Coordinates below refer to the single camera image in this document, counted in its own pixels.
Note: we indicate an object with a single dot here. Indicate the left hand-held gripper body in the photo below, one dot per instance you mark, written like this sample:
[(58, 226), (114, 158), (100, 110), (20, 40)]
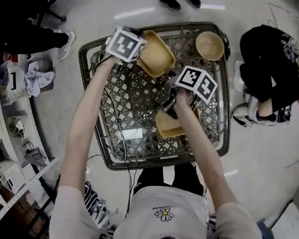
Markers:
[(124, 44)]

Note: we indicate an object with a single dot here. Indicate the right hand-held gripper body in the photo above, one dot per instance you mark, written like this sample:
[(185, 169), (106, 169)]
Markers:
[(193, 81)]

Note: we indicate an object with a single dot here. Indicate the tan round bowl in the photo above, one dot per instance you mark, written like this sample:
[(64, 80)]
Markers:
[(210, 44)]

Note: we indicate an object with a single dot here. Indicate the person's left forearm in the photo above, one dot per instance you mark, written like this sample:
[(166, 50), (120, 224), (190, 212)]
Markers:
[(85, 125)]

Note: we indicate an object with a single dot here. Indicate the person's right forearm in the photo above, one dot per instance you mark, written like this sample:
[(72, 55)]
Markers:
[(204, 154)]

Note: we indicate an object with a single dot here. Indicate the person's right hand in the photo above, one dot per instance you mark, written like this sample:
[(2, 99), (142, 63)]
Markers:
[(184, 102)]

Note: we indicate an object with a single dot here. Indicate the brown lattice glass table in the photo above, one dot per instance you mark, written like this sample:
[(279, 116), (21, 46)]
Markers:
[(141, 99)]

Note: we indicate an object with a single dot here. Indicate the black round stool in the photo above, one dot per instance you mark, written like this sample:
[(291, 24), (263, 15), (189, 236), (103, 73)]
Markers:
[(227, 47)]

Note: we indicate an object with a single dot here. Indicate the grey bin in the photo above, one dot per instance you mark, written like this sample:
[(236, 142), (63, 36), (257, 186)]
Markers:
[(47, 65)]

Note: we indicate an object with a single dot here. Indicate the black office chair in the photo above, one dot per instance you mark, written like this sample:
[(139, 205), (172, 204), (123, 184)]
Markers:
[(53, 0)]

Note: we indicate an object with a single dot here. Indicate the crumpled white cloth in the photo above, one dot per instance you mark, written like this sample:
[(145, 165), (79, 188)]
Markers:
[(38, 78)]

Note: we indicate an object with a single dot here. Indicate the person's black trousers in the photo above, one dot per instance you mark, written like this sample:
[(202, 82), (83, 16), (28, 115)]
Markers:
[(154, 175)]

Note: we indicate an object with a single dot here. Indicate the white bag black mark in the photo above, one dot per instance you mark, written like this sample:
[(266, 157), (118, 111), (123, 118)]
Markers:
[(16, 81)]

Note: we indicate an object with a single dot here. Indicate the white metal shelf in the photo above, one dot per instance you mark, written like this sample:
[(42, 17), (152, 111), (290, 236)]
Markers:
[(17, 134)]

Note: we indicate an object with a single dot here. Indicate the plaid fabric pouch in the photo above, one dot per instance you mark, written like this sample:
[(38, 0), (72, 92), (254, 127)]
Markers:
[(36, 156)]

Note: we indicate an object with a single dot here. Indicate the person's white flower t-shirt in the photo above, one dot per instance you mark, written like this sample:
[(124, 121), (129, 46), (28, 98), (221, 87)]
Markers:
[(144, 216)]

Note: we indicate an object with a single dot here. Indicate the white perforated basket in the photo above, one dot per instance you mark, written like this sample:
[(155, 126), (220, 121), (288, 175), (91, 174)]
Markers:
[(9, 177)]

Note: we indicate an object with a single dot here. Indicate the white storage rack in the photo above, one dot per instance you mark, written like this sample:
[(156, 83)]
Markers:
[(294, 229)]

